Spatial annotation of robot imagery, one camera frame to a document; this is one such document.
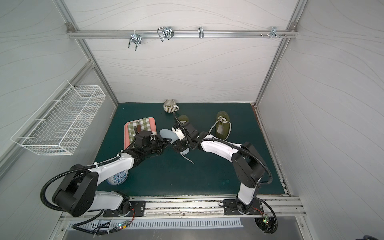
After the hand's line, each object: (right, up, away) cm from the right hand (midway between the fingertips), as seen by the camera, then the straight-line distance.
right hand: (177, 142), depth 87 cm
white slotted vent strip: (-15, -36, -17) cm, 43 cm away
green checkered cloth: (-25, +9, +19) cm, 33 cm away
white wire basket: (-53, +11, -18) cm, 57 cm away
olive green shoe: (+30, +9, +14) cm, 35 cm away
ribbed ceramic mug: (-9, +24, +27) cm, 37 cm away
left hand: (-2, +2, -3) cm, 4 cm away
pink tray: (-37, +3, +15) cm, 40 cm away
